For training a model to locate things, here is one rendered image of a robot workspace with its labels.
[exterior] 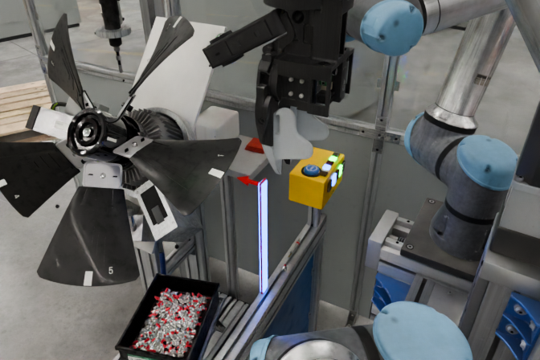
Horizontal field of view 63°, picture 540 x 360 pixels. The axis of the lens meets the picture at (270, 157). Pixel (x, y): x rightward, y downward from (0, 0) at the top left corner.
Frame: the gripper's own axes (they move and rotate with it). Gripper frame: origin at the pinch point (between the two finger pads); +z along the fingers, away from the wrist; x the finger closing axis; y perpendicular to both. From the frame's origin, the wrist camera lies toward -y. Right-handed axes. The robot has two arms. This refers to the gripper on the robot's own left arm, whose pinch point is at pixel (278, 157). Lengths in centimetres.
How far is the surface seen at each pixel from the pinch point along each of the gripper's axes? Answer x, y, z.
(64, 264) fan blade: 2, -55, 46
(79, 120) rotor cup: 22, -64, 19
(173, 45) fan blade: 36, -44, 2
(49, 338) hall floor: 24, -124, 143
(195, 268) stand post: 56, -63, 100
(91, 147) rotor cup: 18, -58, 23
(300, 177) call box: 47, -16, 36
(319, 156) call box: 58, -16, 36
